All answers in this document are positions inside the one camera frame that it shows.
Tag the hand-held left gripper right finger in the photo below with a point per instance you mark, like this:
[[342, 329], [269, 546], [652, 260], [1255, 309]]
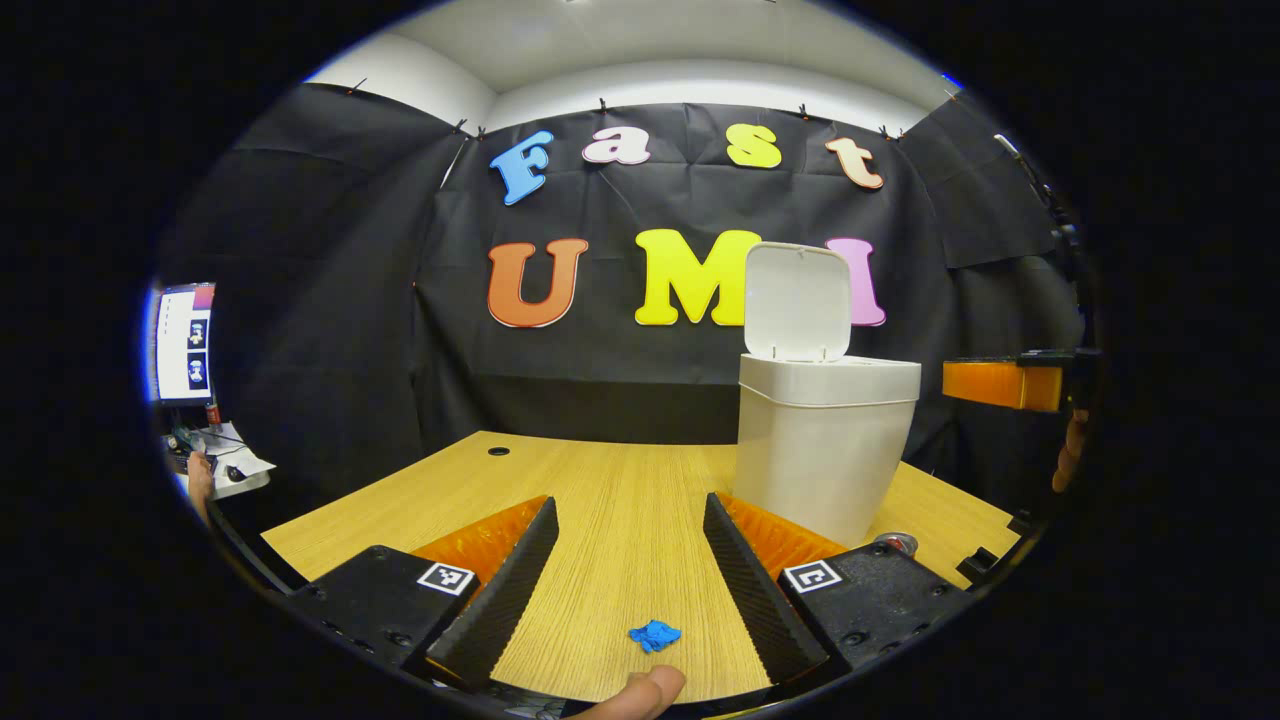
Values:
[[750, 600]]

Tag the red pop can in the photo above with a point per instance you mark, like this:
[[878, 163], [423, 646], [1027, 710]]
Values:
[[895, 543]]

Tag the black backdrop cloth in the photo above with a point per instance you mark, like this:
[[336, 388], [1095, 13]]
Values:
[[330, 300]]

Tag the wooden desktop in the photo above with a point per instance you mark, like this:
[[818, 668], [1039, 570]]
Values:
[[620, 500]]

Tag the blue paper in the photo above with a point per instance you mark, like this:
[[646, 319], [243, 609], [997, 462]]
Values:
[[655, 635]]

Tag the computer monitor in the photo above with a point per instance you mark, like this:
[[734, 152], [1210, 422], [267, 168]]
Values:
[[185, 345]]

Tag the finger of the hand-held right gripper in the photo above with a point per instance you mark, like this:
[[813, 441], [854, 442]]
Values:
[[1000, 385]]

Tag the white side table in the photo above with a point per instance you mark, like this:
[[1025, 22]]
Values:
[[250, 465]]

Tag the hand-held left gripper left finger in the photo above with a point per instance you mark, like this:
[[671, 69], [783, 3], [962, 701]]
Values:
[[510, 600]]

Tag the white desktop garbage bin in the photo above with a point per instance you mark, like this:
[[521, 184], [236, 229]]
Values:
[[820, 440]]

